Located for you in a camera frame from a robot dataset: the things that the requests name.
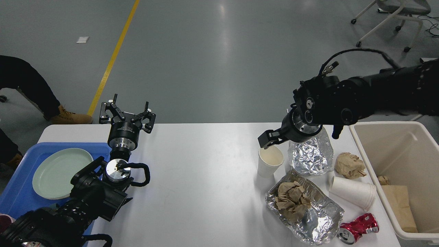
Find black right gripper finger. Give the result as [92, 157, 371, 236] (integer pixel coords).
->
[262, 137, 287, 150]
[258, 130, 282, 148]

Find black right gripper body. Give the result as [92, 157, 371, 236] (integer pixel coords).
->
[281, 110, 323, 143]

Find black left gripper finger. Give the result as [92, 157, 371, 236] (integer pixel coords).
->
[99, 93, 127, 125]
[130, 101, 156, 133]

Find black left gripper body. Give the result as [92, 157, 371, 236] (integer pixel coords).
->
[108, 121, 141, 151]

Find white paper cup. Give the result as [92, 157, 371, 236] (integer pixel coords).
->
[258, 146, 284, 178]

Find green plate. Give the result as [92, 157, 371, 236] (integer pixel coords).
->
[32, 148, 93, 200]

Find brown paper bag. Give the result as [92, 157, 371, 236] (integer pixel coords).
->
[381, 185, 418, 233]

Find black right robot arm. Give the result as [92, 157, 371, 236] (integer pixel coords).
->
[258, 49, 439, 149]

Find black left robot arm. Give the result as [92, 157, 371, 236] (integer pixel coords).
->
[1, 94, 156, 247]

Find crumpled foil ball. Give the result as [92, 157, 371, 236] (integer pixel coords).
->
[287, 128, 334, 176]

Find crumpled brown paper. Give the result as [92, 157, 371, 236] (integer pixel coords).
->
[274, 181, 311, 223]

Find crumpled brown paper ball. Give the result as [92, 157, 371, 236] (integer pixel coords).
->
[334, 153, 367, 179]

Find aluminium foil tray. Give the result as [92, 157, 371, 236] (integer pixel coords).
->
[265, 171, 344, 245]

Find white floor tag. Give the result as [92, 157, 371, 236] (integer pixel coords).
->
[76, 36, 90, 44]

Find stacked white paper cups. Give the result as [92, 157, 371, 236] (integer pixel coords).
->
[329, 176, 376, 212]

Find person in tan boots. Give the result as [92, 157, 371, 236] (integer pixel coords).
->
[0, 56, 93, 168]

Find paper wad in bin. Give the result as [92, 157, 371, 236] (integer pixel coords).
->
[377, 176, 391, 186]

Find beige plastic bin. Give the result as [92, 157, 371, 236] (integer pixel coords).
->
[349, 121, 439, 246]

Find crushed red can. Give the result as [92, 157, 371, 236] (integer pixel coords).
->
[337, 213, 379, 245]

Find blue plastic tray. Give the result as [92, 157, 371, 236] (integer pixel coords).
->
[0, 142, 112, 240]

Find pink mug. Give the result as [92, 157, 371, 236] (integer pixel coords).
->
[0, 214, 16, 234]

